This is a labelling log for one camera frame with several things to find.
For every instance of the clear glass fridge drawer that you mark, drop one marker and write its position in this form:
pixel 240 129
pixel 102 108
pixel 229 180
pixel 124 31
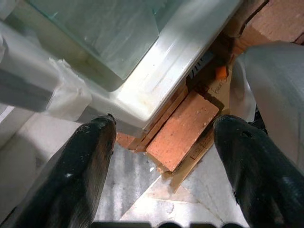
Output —
pixel 107 31

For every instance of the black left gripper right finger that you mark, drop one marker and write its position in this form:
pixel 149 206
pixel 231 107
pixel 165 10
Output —
pixel 261 171

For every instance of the small orange block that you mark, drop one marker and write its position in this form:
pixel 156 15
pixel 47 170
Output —
pixel 221 72

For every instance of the white plastic sheet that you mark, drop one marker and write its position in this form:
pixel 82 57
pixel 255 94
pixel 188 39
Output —
pixel 278 78

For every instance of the brown cardboard piece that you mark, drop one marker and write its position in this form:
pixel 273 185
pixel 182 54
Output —
pixel 202 152

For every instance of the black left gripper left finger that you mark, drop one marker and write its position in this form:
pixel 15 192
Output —
pixel 71 171

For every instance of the red brick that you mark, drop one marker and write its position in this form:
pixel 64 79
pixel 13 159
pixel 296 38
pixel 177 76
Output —
pixel 183 133
pixel 273 21

